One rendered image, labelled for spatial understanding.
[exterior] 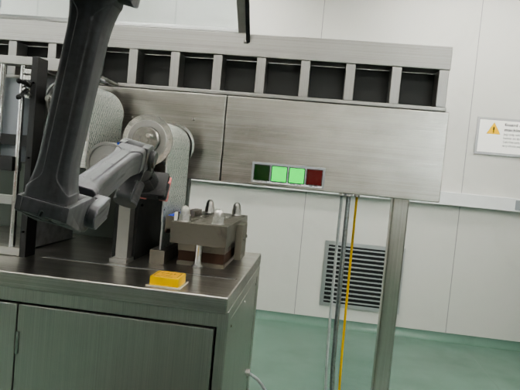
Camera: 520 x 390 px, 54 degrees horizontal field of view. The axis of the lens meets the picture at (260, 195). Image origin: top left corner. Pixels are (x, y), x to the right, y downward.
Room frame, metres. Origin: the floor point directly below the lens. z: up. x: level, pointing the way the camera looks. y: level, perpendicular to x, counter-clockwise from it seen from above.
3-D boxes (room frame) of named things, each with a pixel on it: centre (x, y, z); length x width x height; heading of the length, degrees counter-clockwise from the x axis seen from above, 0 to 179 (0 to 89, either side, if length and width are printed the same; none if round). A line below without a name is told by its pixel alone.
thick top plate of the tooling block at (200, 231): (1.62, 0.14, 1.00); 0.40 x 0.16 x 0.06; 174
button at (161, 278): (1.23, 0.20, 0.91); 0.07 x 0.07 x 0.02; 84
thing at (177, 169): (1.59, 0.26, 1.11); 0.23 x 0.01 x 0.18; 174
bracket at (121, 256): (1.45, 0.37, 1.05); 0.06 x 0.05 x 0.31; 174
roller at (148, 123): (1.60, 0.32, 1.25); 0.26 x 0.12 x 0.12; 174
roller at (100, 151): (1.62, 0.44, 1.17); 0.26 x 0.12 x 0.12; 174
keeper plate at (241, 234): (1.63, 0.04, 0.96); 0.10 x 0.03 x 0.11; 174
